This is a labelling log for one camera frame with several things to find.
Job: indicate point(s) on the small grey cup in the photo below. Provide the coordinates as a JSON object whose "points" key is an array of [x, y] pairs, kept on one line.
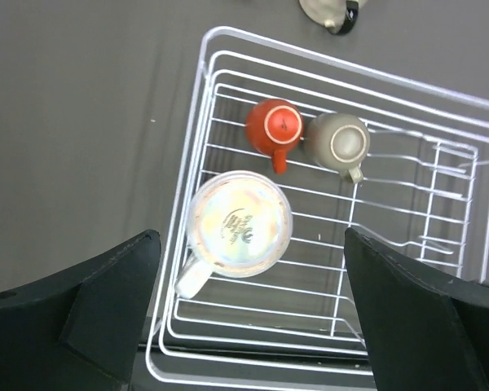
{"points": [[338, 141]]}

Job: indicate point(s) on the white wire dish rack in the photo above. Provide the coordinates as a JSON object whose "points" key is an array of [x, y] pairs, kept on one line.
{"points": [[425, 192]]}

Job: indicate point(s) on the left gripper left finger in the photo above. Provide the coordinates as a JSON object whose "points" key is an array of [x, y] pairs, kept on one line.
{"points": [[80, 328]]}

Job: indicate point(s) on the white floral iridescent mug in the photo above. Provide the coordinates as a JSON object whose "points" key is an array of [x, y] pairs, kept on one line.
{"points": [[238, 225]]}

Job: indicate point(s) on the small orange cup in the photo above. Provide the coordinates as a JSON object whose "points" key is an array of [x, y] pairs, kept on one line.
{"points": [[274, 127]]}

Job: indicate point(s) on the cream dimpled mug black handle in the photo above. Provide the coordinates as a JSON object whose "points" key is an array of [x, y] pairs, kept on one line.
{"points": [[339, 17]]}

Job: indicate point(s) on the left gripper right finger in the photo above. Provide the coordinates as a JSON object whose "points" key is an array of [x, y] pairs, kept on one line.
{"points": [[424, 329]]}

